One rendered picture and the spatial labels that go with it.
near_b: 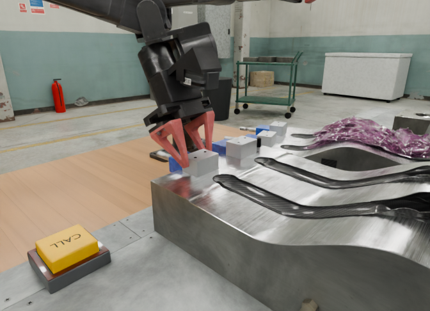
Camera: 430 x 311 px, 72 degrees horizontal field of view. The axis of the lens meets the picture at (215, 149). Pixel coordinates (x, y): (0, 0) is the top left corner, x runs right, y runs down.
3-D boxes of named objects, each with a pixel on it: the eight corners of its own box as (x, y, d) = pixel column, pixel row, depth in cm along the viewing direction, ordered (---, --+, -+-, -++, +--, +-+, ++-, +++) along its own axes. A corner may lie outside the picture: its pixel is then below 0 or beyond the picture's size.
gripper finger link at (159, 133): (220, 154, 49) (199, 101, 49) (187, 166, 44) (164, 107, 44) (196, 164, 53) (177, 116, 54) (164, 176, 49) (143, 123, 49)
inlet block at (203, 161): (149, 170, 56) (146, 143, 54) (170, 163, 59) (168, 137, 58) (197, 192, 47) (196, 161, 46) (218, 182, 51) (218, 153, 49)
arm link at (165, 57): (186, 81, 54) (172, 47, 54) (191, 69, 48) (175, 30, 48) (150, 93, 52) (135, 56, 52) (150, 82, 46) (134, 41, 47)
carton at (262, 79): (248, 86, 844) (248, 71, 830) (262, 84, 884) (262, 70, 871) (260, 87, 813) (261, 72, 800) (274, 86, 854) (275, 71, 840)
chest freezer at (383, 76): (403, 99, 638) (413, 53, 608) (391, 103, 589) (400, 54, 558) (335, 91, 743) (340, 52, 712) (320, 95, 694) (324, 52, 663)
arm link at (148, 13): (205, 61, 58) (189, -6, 53) (222, 64, 50) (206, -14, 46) (148, 79, 55) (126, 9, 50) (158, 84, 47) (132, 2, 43)
